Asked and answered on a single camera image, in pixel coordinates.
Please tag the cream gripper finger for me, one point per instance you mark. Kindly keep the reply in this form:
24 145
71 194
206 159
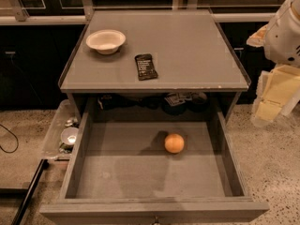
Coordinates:
278 92
257 39

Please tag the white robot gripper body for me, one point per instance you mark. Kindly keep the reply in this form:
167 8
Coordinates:
283 42

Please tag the orange fruit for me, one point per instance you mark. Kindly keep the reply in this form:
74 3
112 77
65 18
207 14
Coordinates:
174 143

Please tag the grey cabinet counter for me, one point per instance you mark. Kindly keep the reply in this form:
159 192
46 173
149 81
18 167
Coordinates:
190 53

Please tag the grey open top drawer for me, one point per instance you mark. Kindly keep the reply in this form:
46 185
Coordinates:
120 171

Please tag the black snack bar wrapper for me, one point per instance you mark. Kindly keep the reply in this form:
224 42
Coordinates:
145 67

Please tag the white paper bowl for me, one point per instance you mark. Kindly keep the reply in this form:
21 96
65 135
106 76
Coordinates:
106 41

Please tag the small white cup in bin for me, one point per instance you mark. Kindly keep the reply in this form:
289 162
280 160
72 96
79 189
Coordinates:
69 135

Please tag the clear plastic storage bin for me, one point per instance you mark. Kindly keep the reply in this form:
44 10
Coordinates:
52 147

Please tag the black bar on floor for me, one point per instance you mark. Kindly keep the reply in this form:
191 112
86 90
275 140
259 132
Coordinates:
29 192

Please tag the metal window frame rail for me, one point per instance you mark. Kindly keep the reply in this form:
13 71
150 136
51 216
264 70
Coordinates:
68 12

